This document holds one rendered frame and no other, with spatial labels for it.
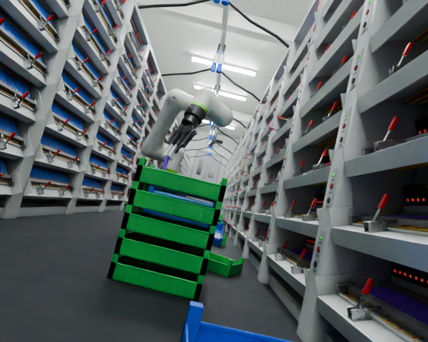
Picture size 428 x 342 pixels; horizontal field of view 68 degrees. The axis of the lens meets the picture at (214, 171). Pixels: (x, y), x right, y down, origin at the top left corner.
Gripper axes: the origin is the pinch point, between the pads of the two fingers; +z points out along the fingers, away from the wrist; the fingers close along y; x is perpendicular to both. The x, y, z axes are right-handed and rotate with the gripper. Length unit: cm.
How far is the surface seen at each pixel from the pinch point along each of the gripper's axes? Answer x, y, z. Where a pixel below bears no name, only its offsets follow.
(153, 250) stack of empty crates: -9, 25, 45
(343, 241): -12, 79, 27
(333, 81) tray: -10, 61, -36
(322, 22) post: 2, 40, -99
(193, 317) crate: -48, 67, 61
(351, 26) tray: -23, 65, -51
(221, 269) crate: 45, 24, 30
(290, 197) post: 44, 43, -14
